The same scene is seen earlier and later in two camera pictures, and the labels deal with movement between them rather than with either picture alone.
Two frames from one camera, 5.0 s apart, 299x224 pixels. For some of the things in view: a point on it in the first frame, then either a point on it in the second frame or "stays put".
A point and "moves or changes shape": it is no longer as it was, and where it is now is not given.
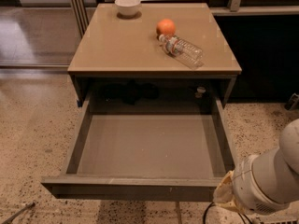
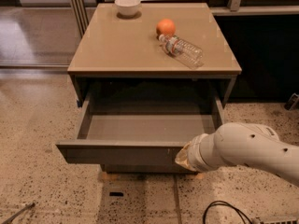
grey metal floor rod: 24,209 stays put
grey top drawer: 179,157 moves or changes shape
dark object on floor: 292,103 stays put
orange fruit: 165,26 stays put
